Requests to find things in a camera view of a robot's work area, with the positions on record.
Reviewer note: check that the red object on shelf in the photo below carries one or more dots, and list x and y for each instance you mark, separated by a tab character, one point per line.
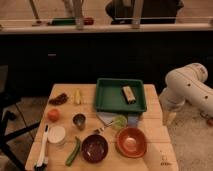
88	21

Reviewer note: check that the green plastic tray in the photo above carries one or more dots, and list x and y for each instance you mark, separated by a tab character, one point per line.
109	96

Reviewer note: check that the orange tomato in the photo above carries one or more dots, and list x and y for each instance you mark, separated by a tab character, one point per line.
53	115

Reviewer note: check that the green box on shelf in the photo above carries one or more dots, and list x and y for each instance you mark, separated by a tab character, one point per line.
62	21

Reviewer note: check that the green lettuce leaf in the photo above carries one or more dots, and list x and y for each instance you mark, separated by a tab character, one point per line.
119	122

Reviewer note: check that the metal fork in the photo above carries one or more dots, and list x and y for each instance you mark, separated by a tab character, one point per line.
101	129

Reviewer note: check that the blue grey cloth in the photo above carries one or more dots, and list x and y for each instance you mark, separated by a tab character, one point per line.
106	118

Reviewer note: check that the white paper cup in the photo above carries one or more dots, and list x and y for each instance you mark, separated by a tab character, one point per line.
56	135

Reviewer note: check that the dark maroon bowl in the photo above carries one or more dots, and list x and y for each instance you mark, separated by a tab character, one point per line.
94	148

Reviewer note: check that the white dish brush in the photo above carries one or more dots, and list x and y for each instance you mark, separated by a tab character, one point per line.
41	159

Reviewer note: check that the small metal cup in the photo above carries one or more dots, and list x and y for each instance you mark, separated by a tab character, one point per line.
79	121

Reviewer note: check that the black chair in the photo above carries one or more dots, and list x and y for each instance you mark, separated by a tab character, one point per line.
7	99

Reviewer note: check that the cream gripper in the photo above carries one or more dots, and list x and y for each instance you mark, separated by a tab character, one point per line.
169	114

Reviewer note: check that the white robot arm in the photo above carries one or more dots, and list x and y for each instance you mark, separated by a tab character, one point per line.
186	84

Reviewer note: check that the orange bowl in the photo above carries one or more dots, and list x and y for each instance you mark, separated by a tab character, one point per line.
131	142

